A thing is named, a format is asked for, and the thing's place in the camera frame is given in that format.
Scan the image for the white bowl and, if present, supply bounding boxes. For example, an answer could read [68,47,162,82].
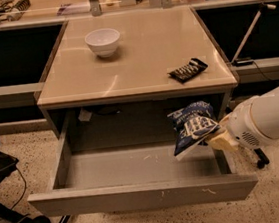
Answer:
[85,28,121,57]

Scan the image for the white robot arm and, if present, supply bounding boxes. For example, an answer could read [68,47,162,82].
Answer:
[205,87,279,151]

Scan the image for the blue chip bag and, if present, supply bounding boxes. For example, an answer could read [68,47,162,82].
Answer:
[167,101,221,160]

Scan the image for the black snack packet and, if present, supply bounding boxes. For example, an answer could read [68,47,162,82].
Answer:
[168,58,208,84]

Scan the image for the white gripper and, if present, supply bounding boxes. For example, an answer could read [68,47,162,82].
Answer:
[205,95,274,152]

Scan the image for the white rod with base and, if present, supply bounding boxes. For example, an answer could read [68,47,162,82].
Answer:
[223,0,279,68]

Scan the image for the open grey drawer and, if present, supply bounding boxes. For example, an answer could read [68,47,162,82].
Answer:
[29,100,258,216]

